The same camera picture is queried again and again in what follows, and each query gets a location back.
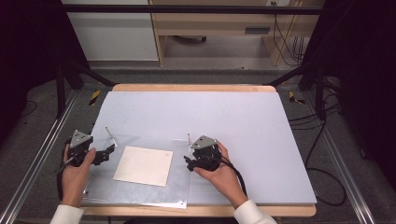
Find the aluminium rail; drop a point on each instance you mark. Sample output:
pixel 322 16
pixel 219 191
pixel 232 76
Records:
pixel 342 168
pixel 34 161

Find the grey desk label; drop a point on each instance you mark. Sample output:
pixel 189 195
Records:
pixel 257 30

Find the black horizontal frame bar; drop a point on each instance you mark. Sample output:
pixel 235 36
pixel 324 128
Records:
pixel 186 9

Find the wooden table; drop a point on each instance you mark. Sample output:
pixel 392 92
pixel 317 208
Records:
pixel 193 87

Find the white cabinet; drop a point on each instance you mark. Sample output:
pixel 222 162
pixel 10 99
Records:
pixel 115 37

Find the person's right hand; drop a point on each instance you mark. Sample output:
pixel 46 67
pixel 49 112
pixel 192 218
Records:
pixel 223 182

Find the person's left hand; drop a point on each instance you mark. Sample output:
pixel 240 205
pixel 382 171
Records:
pixel 74 182

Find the clear acrylic photo frame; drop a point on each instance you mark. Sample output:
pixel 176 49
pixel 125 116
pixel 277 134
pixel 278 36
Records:
pixel 99 183

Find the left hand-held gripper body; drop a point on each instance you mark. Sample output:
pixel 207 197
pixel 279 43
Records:
pixel 81 150

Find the light wooden desk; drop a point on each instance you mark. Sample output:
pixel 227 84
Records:
pixel 214 21

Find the black metal stand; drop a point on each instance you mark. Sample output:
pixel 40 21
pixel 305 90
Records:
pixel 60 90
pixel 320 93

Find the yellow black tape strip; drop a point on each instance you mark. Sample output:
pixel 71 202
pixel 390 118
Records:
pixel 294 98
pixel 94 97

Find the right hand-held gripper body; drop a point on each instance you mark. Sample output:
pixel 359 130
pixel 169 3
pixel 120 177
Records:
pixel 205 155

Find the white board mat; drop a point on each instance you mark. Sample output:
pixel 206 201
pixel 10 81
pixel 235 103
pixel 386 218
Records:
pixel 249 140

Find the painting print card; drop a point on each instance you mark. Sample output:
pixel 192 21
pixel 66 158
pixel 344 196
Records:
pixel 144 166

